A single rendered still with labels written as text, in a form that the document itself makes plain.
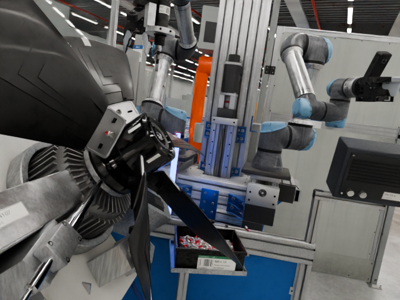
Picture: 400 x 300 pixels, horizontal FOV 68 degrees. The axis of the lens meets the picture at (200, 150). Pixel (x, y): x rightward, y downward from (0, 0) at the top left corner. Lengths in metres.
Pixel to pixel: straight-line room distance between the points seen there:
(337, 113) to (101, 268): 0.97
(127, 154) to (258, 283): 0.82
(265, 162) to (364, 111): 1.42
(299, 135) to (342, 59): 1.28
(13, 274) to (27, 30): 0.33
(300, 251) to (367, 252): 1.80
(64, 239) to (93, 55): 0.49
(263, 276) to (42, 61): 1.03
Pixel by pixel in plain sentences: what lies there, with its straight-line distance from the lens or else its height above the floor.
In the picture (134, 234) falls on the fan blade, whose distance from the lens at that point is 0.36.
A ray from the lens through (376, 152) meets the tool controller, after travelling 1.10.
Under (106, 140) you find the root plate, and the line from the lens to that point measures 0.60.
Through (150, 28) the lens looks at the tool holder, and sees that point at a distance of 0.73.
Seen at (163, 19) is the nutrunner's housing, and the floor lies 1.48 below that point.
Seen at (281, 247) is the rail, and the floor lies 0.83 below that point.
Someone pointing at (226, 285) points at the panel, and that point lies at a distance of 1.26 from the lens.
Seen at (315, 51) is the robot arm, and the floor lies 1.60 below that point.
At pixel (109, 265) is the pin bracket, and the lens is 0.71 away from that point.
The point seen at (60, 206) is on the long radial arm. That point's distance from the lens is 0.56.
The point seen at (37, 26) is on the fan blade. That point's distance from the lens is 0.53.
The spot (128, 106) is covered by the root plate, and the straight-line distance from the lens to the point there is 0.71.
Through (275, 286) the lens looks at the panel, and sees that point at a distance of 1.26.
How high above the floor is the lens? 1.30
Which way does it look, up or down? 8 degrees down
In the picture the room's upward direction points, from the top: 7 degrees clockwise
